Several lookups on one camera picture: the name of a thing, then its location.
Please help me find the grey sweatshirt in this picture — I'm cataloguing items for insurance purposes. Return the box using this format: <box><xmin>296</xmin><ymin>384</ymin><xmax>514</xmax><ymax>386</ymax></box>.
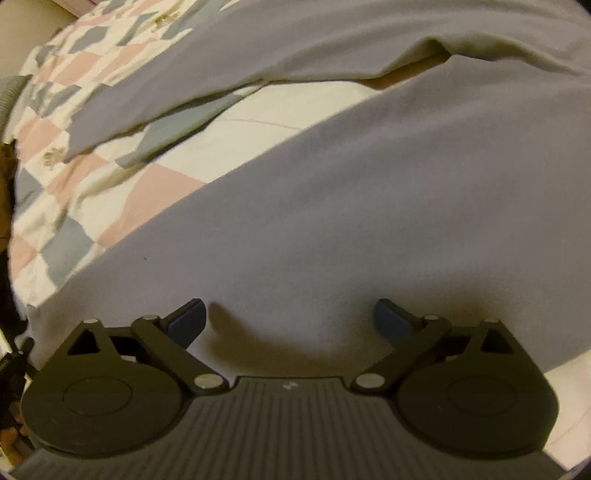
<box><xmin>27</xmin><ymin>1</ymin><xmax>590</xmax><ymax>375</ymax></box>

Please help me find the checkered pastel quilt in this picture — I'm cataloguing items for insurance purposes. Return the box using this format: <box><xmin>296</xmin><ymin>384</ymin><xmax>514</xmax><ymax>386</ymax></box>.
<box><xmin>7</xmin><ymin>1</ymin><xmax>590</xmax><ymax>467</ymax></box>

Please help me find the brown garment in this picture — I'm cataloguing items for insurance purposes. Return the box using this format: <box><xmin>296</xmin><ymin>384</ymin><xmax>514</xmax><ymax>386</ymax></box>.
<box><xmin>0</xmin><ymin>140</ymin><xmax>19</xmax><ymax>252</ymax></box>

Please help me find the grey woven cushion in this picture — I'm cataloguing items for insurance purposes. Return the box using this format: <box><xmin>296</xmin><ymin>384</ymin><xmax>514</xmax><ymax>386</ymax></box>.
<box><xmin>0</xmin><ymin>75</ymin><xmax>31</xmax><ymax>135</ymax></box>

